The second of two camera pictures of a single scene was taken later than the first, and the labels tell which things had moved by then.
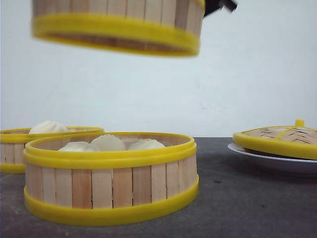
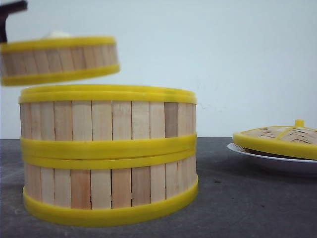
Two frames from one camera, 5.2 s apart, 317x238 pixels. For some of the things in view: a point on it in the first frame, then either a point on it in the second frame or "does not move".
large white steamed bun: x=48 y=127 -> x=58 y=34
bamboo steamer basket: x=172 y=28 -> x=107 y=119
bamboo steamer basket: x=13 y=141 -> x=58 y=58
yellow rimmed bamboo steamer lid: x=297 y=141 does not move
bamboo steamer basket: x=103 y=175 does not move
